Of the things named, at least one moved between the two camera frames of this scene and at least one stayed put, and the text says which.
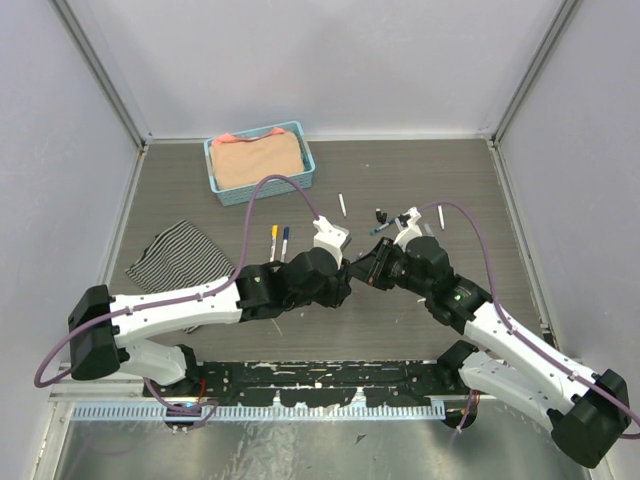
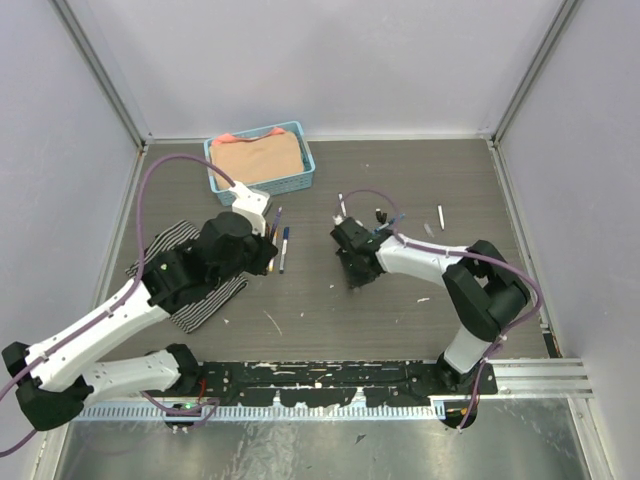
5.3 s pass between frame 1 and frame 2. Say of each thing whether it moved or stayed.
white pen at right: stayed
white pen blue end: stayed
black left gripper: moved
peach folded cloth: stayed
